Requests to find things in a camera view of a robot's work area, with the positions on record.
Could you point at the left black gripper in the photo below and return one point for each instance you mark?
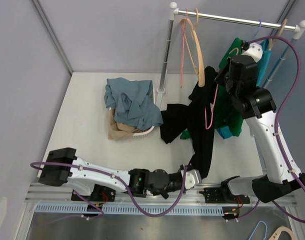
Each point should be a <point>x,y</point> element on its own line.
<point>181,175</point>

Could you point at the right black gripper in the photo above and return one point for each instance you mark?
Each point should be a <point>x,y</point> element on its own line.
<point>220,78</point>

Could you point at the beige wooden hanger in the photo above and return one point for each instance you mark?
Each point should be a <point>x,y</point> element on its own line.
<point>198,69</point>
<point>278,34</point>

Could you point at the light blue wire hanger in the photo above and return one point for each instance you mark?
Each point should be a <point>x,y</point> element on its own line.
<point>257,31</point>

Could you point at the black t shirt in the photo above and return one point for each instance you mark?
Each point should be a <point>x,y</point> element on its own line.
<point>173,118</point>

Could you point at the pink wire hanger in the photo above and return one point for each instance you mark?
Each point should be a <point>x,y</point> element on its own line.
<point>183,23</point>
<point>212,108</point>

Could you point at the beige t shirt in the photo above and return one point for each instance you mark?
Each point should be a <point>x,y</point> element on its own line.
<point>117,130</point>

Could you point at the grey blue t shirt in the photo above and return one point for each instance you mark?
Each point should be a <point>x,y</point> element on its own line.
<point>133,103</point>

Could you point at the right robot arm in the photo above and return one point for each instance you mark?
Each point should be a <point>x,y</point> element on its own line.
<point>257,107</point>

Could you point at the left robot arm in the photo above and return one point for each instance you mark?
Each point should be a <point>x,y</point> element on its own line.
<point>63,167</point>

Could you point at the teal t shirt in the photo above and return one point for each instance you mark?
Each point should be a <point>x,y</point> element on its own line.
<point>263,62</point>

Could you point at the blue hanger on floor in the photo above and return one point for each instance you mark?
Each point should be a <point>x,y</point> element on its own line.
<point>259,232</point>

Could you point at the wooden hanger on floor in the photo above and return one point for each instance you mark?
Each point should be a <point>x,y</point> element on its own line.
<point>282,229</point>

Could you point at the white plastic basket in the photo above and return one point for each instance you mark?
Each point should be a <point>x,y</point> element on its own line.
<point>145,132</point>

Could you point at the metal clothes rack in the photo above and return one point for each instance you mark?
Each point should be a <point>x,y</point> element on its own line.
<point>298,30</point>

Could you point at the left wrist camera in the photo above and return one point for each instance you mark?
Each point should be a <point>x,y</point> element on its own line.
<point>192,178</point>

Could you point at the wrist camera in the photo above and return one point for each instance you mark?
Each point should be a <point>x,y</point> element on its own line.
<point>255,51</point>
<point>192,178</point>

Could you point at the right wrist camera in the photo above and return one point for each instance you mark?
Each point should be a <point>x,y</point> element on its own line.
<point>255,51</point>

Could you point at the white slotted cable duct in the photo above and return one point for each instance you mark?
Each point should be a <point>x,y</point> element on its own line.
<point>127,209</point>

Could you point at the aluminium mounting rail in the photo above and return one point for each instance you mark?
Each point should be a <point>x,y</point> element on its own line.
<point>211,194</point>

